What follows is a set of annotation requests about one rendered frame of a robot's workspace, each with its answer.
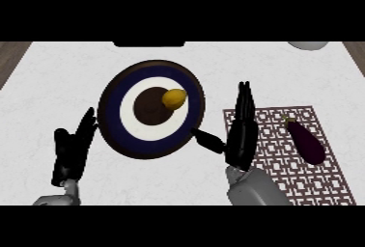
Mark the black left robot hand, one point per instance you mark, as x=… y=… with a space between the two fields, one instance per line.
x=71 y=151

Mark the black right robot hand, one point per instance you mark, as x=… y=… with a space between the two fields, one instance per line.
x=241 y=135

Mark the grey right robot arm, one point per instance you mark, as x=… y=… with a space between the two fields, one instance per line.
x=252 y=188

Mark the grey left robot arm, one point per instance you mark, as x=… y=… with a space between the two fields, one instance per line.
x=61 y=194

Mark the brown white patterned placemat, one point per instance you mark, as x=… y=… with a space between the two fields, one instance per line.
x=304 y=173

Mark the yellow lemon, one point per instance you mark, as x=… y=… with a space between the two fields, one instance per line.
x=173 y=98

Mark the brown blue white round plate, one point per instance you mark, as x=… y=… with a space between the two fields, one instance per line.
x=151 y=109

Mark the dark purple eggplant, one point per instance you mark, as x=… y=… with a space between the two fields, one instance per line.
x=306 y=141

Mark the pale grey round bowl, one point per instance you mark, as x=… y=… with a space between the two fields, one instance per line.
x=309 y=45

